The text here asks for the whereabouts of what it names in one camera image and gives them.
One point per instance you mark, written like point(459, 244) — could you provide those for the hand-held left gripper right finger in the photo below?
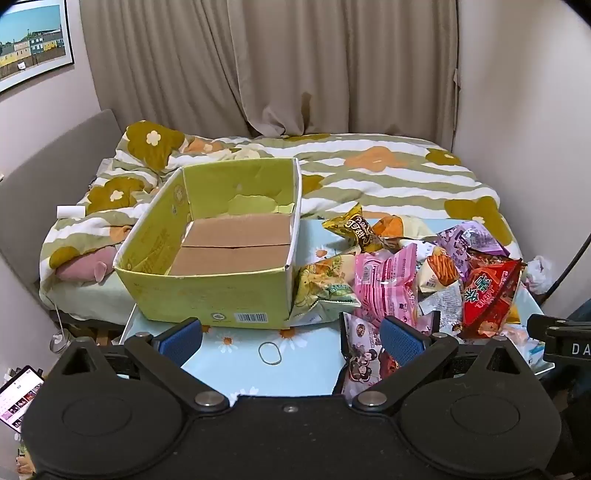
point(400, 342)

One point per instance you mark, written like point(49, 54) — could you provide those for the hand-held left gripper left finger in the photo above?
point(182, 340)

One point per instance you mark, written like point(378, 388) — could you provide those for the pink cartoon print snack packet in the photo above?
point(362, 341)

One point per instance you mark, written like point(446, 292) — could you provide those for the green cardboard box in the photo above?
point(203, 300)

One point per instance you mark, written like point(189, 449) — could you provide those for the pink striped snack packet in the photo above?
point(388, 281)

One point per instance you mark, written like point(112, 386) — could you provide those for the white packet with orange sticks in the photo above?
point(438, 270)

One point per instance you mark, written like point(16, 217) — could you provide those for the red snack packet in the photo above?
point(489, 295)

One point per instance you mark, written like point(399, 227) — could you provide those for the pale blue wrapped packet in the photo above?
point(535, 353)

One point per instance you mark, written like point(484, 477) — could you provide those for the white printed snack packet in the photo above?
point(441, 307)

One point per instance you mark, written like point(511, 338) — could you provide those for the white plastic bag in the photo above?
point(538, 274)

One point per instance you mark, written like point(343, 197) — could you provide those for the rubber band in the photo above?
point(270, 353)

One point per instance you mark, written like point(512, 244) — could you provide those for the yellow green snack packet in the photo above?
point(323, 284)

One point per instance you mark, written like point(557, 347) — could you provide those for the light green bed sheet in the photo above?
point(92, 297)

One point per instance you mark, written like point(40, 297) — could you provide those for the orange and cream snack packet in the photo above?
point(392, 227)

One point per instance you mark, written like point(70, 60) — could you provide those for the yellow brown chocolate snack packet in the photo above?
point(358, 230)

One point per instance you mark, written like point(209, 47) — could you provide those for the pink plush toy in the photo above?
point(85, 267)

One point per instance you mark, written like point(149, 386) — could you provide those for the purple cartoon snack packet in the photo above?
point(471, 237)

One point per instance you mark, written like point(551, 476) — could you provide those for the floral striped blanket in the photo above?
point(392, 180)

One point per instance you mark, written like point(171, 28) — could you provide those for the smartphone with lit screen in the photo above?
point(21, 397)

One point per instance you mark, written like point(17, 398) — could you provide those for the grey padded headboard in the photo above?
point(51, 161)

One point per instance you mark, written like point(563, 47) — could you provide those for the beige curtain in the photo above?
point(277, 64)

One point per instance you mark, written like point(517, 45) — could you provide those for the framed houses picture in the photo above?
point(30, 41)

